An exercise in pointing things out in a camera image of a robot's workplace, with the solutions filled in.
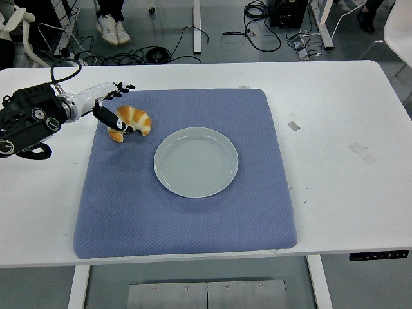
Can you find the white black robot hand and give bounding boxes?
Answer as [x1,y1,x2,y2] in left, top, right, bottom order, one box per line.
[73,82,136,134]

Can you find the golden croissant bread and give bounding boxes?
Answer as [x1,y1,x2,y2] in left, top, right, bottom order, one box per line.
[108,105,153,143]

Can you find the white power strip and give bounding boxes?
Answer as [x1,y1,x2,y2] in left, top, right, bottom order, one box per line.
[60,51,88,68]

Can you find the person's legs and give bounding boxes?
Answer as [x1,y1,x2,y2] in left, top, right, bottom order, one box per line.
[96,0,126,22]

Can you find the white office chair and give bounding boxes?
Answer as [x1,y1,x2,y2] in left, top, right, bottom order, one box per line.
[0,6,49,68]

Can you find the blue quilted mat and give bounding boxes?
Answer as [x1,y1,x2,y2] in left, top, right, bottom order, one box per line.
[73,89,298,260]

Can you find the white desk leg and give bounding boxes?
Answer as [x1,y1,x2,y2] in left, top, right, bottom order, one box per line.
[192,0,203,54]
[310,0,335,50]

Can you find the grey round plate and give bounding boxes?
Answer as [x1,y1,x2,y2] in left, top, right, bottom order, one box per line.
[153,127,239,198]

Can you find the white table leg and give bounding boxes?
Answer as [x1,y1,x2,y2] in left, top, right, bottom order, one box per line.
[305,254,334,309]
[67,264,91,309]

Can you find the black equipment box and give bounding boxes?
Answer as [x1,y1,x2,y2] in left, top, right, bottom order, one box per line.
[269,0,305,28]

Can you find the grey power adapter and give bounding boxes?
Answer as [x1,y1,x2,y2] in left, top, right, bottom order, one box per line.
[288,36,310,51]

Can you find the clear tape piece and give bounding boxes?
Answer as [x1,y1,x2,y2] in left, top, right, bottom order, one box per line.
[348,142,377,165]

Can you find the person's foot in dark shoe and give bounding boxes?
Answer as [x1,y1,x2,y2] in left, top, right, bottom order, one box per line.
[356,0,386,33]

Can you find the white shell chair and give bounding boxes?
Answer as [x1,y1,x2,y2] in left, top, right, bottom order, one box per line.
[370,0,412,78]

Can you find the black table control panel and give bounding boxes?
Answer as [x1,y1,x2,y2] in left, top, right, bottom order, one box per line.
[349,250,410,262]

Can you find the coiled black cable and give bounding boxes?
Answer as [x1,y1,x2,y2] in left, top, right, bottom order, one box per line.
[106,46,173,65]

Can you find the long black cable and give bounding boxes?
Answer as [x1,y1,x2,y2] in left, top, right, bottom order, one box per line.
[170,25,212,64]

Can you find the looped black cable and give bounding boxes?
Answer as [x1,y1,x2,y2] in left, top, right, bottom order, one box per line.
[223,0,283,52]

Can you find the white cable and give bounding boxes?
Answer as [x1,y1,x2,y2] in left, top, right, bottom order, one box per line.
[331,0,368,40]

